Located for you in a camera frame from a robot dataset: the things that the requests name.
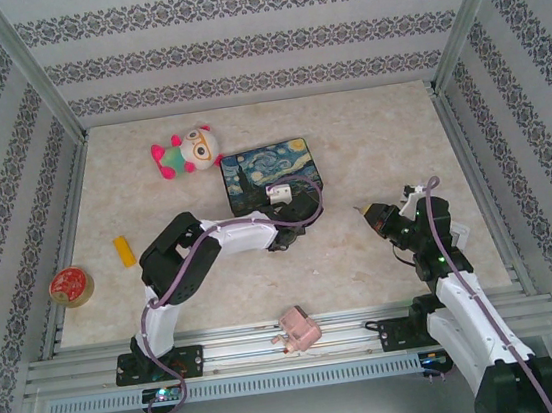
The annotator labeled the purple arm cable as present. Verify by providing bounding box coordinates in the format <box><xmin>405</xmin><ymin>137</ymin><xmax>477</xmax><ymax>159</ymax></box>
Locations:
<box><xmin>121</xmin><ymin>173</ymin><xmax>351</xmax><ymax>413</ymax></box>
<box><xmin>401</xmin><ymin>164</ymin><xmax>552</xmax><ymax>413</ymax></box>

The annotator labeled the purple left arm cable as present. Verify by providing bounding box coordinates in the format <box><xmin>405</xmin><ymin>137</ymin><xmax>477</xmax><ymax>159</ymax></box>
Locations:
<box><xmin>121</xmin><ymin>173</ymin><xmax>351</xmax><ymax>413</ymax></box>

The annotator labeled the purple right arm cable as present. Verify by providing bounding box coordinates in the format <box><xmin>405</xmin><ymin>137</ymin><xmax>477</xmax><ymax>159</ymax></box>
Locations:
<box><xmin>401</xmin><ymin>164</ymin><xmax>552</xmax><ymax>413</ymax></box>

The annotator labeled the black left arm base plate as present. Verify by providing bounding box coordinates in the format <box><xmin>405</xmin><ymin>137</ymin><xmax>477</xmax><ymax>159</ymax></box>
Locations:
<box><xmin>114</xmin><ymin>343</ymin><xmax>207</xmax><ymax>388</ymax></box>

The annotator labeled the aluminium mounting rail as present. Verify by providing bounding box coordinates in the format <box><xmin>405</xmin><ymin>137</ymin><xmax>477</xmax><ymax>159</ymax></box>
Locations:
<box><xmin>19</xmin><ymin>285</ymin><xmax>552</xmax><ymax>399</ymax></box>

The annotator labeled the grey slotted cable duct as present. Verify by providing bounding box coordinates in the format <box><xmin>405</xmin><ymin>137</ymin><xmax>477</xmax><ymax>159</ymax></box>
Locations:
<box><xmin>45</xmin><ymin>353</ymin><xmax>423</xmax><ymax>413</ymax></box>

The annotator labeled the pink and white plush toy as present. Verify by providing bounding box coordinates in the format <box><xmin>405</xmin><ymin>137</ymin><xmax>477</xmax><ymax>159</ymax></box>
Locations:
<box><xmin>147</xmin><ymin>122</ymin><xmax>228</xmax><ymax>183</ymax></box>

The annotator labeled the red and gold tape roll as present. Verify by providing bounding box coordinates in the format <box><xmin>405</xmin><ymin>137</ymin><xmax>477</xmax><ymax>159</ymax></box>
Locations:
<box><xmin>45</xmin><ymin>263</ymin><xmax>98</xmax><ymax>311</ymax></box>

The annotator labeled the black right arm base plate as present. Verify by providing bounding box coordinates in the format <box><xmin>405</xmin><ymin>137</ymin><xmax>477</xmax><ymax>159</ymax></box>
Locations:
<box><xmin>375</xmin><ymin>310</ymin><xmax>443</xmax><ymax>355</ymax></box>

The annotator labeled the aluminium frame post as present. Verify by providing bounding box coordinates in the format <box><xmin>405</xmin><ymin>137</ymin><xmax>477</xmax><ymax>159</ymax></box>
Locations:
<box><xmin>0</xmin><ymin>0</ymin><xmax>90</xmax><ymax>149</ymax></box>
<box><xmin>421</xmin><ymin>0</ymin><xmax>529</xmax><ymax>95</ymax></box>

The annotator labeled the pink plastic toy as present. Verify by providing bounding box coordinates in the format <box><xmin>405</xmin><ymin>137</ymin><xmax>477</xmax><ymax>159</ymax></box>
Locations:
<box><xmin>266</xmin><ymin>301</ymin><xmax>325</xmax><ymax>358</ymax></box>

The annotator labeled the yellow rectangular block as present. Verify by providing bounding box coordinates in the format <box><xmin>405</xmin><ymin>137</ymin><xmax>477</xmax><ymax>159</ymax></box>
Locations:
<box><xmin>111</xmin><ymin>233</ymin><xmax>137</xmax><ymax>268</ymax></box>

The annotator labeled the starry night painted box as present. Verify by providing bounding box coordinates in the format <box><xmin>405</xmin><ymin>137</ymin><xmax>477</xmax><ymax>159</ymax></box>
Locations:
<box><xmin>216</xmin><ymin>134</ymin><xmax>328</xmax><ymax>222</ymax></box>

